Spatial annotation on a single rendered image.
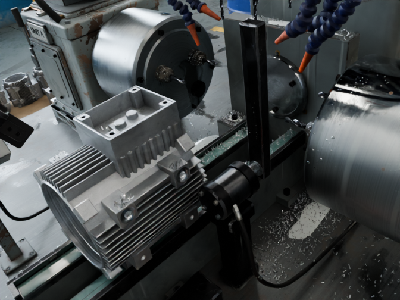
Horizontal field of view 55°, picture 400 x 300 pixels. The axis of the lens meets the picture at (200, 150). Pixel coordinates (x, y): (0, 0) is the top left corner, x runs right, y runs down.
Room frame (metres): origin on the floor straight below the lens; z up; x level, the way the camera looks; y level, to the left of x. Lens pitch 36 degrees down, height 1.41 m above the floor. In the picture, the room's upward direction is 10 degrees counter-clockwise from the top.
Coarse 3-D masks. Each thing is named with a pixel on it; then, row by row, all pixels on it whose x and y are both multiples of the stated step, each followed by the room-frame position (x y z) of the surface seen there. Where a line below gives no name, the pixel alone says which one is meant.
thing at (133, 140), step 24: (120, 96) 0.55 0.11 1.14; (144, 96) 0.56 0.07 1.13; (96, 120) 0.52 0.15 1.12; (120, 120) 0.49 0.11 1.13; (144, 120) 0.46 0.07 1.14; (168, 120) 0.49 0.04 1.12; (96, 144) 0.46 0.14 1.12; (120, 144) 0.43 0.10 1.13; (144, 144) 0.45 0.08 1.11; (168, 144) 0.48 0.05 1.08; (120, 168) 0.42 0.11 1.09
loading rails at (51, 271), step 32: (224, 160) 0.65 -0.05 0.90; (288, 160) 0.63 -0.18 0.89; (288, 192) 0.59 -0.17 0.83; (192, 224) 0.46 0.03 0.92; (64, 256) 0.44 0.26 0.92; (160, 256) 0.41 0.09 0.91; (192, 256) 0.45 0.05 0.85; (32, 288) 0.39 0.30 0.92; (64, 288) 0.41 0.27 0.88; (96, 288) 0.37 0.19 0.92; (128, 288) 0.37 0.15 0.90; (160, 288) 0.40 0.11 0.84
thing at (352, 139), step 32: (352, 64) 0.48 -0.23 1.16; (384, 64) 0.47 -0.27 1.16; (320, 96) 0.58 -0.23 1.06; (352, 96) 0.43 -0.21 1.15; (384, 96) 0.41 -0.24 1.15; (320, 128) 0.42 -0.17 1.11; (352, 128) 0.39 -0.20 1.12; (384, 128) 0.37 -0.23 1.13; (320, 160) 0.40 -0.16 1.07; (352, 160) 0.37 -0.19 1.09; (384, 160) 0.35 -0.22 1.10; (320, 192) 0.40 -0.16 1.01; (352, 192) 0.36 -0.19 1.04; (384, 192) 0.33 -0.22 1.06; (384, 224) 0.32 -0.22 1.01
